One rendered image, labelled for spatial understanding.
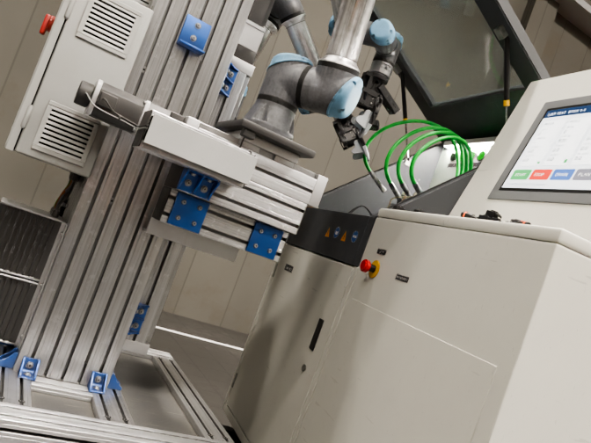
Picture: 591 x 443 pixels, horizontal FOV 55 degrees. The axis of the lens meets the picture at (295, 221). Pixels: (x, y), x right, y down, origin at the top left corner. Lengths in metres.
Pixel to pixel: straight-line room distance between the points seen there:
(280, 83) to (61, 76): 0.55
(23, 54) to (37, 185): 0.85
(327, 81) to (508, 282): 0.69
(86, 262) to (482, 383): 1.04
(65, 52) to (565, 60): 5.66
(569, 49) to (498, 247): 5.52
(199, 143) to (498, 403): 0.82
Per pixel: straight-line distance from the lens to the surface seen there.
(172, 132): 1.31
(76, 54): 1.56
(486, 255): 1.25
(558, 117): 1.79
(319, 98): 1.52
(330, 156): 4.78
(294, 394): 1.84
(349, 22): 1.55
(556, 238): 1.14
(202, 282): 4.46
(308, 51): 2.16
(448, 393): 1.23
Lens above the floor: 0.77
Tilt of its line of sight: 3 degrees up
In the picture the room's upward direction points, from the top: 20 degrees clockwise
